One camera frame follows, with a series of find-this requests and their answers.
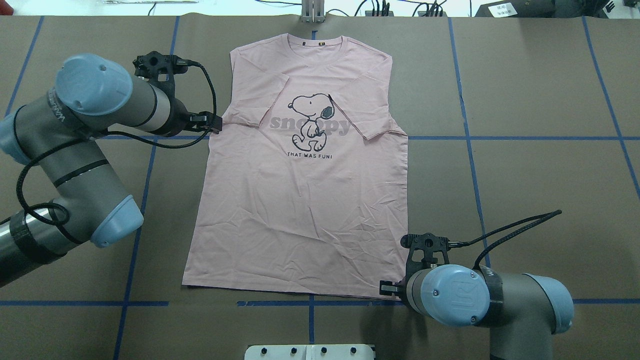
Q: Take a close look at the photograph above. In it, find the pink Snoopy t-shirt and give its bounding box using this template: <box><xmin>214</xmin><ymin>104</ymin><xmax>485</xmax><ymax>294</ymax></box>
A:
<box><xmin>182</xmin><ymin>33</ymin><xmax>409</xmax><ymax>298</ymax></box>

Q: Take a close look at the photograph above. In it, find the aluminium frame post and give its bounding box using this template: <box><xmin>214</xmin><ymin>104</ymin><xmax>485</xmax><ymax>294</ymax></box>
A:
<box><xmin>301</xmin><ymin>0</ymin><xmax>326</xmax><ymax>24</ymax></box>

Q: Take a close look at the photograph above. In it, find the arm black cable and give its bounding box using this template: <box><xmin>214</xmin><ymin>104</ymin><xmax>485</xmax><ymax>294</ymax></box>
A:
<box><xmin>15</xmin><ymin>60</ymin><xmax>218</xmax><ymax>246</ymax></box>
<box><xmin>447</xmin><ymin>210</ymin><xmax>563</xmax><ymax>273</ymax></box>

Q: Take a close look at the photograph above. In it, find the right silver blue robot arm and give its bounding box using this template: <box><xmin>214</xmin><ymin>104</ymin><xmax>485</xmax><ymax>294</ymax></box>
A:
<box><xmin>379</xmin><ymin>233</ymin><xmax>575</xmax><ymax>360</ymax></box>

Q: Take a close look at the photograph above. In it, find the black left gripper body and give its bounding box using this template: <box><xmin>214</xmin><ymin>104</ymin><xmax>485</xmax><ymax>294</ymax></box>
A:
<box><xmin>132</xmin><ymin>51</ymin><xmax>190</xmax><ymax>136</ymax></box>

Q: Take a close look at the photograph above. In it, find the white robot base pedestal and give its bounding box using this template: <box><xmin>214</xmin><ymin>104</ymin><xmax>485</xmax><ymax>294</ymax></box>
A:
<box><xmin>244</xmin><ymin>343</ymin><xmax>377</xmax><ymax>360</ymax></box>

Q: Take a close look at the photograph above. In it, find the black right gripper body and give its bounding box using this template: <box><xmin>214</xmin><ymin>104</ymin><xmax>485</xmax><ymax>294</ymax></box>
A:
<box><xmin>402</xmin><ymin>232</ymin><xmax>450</xmax><ymax>288</ymax></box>

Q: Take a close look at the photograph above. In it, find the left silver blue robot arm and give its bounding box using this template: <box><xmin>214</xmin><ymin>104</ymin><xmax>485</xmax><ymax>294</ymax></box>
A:
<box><xmin>0</xmin><ymin>51</ymin><xmax>223</xmax><ymax>286</ymax></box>

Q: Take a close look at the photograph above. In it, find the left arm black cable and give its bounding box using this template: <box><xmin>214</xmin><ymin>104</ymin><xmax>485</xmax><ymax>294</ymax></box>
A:
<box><xmin>15</xmin><ymin>60</ymin><xmax>218</xmax><ymax>246</ymax></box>

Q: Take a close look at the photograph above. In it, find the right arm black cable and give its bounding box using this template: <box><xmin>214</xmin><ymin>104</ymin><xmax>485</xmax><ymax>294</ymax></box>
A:
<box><xmin>447</xmin><ymin>210</ymin><xmax>563</xmax><ymax>273</ymax></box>

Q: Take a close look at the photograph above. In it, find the black rectangular box device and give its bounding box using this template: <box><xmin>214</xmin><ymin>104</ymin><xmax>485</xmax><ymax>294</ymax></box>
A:
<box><xmin>473</xmin><ymin>0</ymin><xmax>615</xmax><ymax>19</ymax></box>

